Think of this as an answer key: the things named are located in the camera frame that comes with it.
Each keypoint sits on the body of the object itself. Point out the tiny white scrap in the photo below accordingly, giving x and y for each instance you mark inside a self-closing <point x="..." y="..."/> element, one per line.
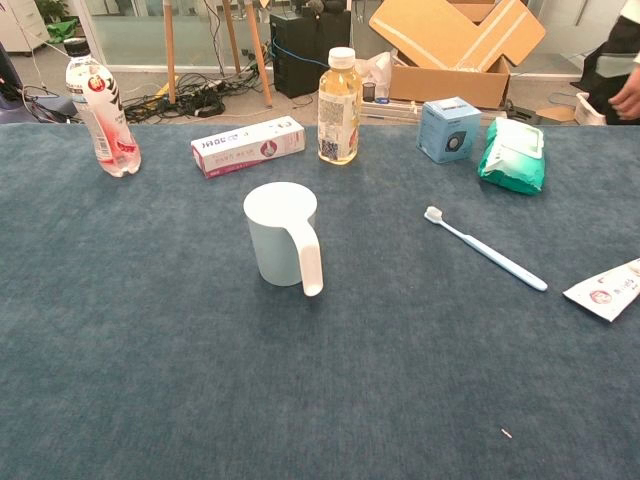
<point x="506" y="433"/>

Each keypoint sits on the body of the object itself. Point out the open brown cardboard box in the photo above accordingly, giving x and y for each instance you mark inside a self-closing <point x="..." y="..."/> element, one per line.
<point x="450" y="85"/>

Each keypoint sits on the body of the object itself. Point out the clear bottle red label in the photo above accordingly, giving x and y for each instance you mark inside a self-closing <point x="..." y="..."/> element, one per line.
<point x="107" y="125"/>

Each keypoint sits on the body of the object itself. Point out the person in dark coat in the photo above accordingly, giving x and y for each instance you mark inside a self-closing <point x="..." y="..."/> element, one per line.
<point x="627" y="97"/>

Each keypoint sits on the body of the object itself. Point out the aluminium profile rails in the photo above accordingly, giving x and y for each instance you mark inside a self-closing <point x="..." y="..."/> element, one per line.
<point x="390" y="109"/>

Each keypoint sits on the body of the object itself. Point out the white toothpaste tube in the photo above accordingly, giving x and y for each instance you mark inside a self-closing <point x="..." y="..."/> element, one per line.
<point x="605" y="295"/>

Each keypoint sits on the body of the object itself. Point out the wooden easel leg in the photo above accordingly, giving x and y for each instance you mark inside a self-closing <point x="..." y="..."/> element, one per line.
<point x="231" y="35"/>
<point x="170" y="50"/>
<point x="259" y="55"/>

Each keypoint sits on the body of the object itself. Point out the black computer tower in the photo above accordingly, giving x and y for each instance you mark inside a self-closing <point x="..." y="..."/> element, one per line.
<point x="300" y="60"/>

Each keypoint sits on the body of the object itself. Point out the dark blue padded seat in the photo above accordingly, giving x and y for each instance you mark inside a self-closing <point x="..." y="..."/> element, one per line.
<point x="7" y="75"/>

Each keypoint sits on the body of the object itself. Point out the light blue toothbrush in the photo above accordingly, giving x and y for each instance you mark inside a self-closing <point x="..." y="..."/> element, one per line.
<point x="480" y="248"/>

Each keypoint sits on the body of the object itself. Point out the black cloth covered object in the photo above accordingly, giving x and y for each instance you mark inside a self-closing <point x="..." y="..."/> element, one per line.
<point x="592" y="75"/>

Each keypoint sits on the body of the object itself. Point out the green plant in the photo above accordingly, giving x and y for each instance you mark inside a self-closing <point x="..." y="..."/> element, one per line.
<point x="62" y="29"/>

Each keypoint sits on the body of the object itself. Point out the white plastic bag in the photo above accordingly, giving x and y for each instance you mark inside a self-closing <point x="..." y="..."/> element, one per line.
<point x="376" y="65"/>

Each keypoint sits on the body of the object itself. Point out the small blue cardboard box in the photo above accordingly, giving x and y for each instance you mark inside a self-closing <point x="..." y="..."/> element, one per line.
<point x="447" y="130"/>

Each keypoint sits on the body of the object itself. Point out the white pink toothpaste box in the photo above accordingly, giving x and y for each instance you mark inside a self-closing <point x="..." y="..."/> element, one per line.
<point x="245" y="147"/>

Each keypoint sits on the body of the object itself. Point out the white plastic basket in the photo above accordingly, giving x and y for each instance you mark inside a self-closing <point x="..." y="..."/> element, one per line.
<point x="589" y="111"/>

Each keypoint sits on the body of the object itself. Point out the blue carpet table mat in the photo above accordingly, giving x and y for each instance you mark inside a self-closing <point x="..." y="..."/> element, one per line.
<point x="150" y="325"/>

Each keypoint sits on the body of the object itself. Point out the green wet wipes pack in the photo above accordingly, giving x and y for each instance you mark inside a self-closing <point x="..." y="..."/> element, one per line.
<point x="510" y="165"/>

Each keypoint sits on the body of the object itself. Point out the white cabinet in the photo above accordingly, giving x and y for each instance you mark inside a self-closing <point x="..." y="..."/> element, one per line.
<point x="20" y="25"/>

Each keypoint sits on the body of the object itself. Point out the black metal bracket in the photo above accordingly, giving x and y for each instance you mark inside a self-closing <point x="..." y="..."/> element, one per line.
<point x="522" y="114"/>

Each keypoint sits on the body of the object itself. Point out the yellow tea bottle white cap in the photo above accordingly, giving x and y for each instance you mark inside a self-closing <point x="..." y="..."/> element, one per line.
<point x="337" y="115"/>

